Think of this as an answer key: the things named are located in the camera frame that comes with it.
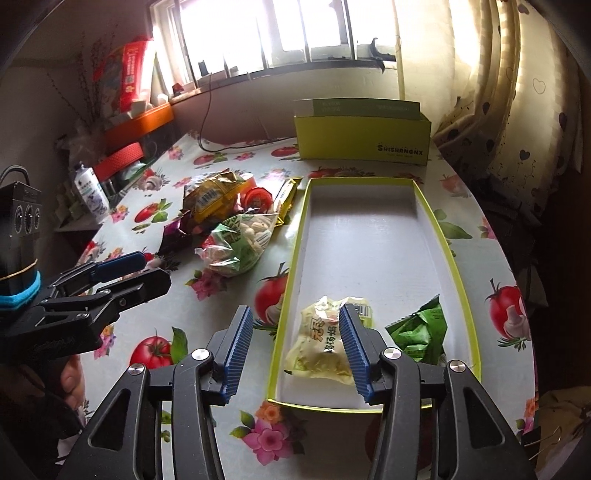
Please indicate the red perforated basket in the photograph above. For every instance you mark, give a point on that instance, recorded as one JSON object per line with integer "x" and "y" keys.
{"x": 122, "y": 157}

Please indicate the person's left hand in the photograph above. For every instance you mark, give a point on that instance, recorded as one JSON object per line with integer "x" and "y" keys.
{"x": 71, "y": 381}

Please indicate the red sausage stick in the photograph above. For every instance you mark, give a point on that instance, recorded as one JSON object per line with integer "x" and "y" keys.
{"x": 256, "y": 198}

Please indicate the black window latch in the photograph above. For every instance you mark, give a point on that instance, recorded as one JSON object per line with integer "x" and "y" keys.
{"x": 381, "y": 54}

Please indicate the yellow-green cardboard box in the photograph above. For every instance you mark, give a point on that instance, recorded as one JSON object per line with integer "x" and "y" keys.
{"x": 346, "y": 138}

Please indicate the clear green-printed snack bag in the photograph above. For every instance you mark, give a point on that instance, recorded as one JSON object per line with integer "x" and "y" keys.
{"x": 240, "y": 240}

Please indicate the white plastic bottle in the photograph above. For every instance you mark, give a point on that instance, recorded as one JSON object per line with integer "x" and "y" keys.
{"x": 90, "y": 189}

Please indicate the yellow tray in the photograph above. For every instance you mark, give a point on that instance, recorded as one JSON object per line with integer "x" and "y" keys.
{"x": 369, "y": 240}

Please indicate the barred window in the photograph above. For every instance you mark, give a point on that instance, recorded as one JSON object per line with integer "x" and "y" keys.
{"x": 277, "y": 27}

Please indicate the pale yellow snack packet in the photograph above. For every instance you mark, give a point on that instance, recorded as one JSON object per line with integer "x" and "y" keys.
{"x": 314, "y": 344}

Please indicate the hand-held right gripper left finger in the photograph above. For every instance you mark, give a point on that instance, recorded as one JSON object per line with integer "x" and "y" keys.
{"x": 238, "y": 355}

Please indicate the dried branches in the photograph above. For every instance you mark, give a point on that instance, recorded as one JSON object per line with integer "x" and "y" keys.
{"x": 87, "y": 92}

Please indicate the cream heart-print curtain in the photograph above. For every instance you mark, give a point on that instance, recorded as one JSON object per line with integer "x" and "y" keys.
{"x": 517, "y": 92}

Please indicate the dark green snack packet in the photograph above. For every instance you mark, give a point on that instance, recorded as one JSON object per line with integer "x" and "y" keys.
{"x": 415, "y": 330}

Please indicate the yellow snack bag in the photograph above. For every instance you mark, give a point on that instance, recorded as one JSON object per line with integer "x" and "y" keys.
{"x": 212, "y": 196}

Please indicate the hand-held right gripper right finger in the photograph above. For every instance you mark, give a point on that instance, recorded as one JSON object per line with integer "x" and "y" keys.
{"x": 353, "y": 350}

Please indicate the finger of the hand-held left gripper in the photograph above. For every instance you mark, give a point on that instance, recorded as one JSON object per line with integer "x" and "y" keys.
{"x": 117, "y": 265}
{"x": 138, "y": 288}

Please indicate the red and white package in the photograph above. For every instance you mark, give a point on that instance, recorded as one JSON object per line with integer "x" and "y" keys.
{"x": 124, "y": 74}

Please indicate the gold snack bar packet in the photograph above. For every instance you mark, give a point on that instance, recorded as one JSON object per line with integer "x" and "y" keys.
{"x": 286, "y": 198}

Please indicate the purple snack packet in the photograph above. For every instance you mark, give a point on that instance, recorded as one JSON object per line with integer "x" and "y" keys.
{"x": 178, "y": 231}

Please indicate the orange shelf rack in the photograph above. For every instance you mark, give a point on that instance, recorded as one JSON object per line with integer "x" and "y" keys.
{"x": 147, "y": 121}

